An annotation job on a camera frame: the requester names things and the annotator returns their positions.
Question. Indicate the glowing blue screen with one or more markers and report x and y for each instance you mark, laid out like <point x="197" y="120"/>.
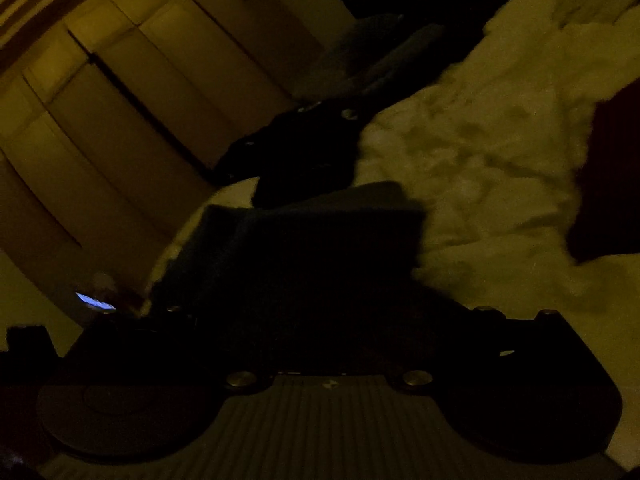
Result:
<point x="94" y="303"/>

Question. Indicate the large dark garment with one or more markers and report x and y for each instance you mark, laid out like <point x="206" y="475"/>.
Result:
<point x="348" y="249"/>

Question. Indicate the wooden wardrobe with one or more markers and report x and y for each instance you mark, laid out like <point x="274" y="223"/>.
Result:
<point x="113" y="112"/>

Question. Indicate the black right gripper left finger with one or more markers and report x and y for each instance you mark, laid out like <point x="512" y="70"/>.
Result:
<point x="136" y="391"/>

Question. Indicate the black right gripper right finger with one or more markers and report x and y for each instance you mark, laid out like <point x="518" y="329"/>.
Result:
<point x="516" y="389"/>

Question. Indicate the white patterned duvet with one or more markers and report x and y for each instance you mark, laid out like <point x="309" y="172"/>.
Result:
<point x="549" y="88"/>

